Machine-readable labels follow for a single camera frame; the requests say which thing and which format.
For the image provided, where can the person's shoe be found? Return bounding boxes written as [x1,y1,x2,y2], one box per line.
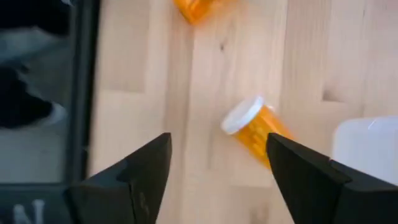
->
[37,101,68,127]

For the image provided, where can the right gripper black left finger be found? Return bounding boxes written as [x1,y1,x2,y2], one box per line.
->
[63,132,173,224]

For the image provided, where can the clear plastic bin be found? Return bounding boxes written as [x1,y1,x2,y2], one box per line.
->
[331,115,398,186]

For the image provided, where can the person's leg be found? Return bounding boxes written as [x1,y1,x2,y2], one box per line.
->
[0,63,53,129]

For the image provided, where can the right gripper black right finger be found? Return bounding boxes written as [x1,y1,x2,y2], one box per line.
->
[266,132,398,224]

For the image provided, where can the orange pill bottle white cap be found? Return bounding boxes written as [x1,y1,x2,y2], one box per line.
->
[173,0,239,25]
[220,95,295,170]

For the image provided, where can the black aluminium table frame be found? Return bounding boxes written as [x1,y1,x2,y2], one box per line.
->
[0,0,102,224]

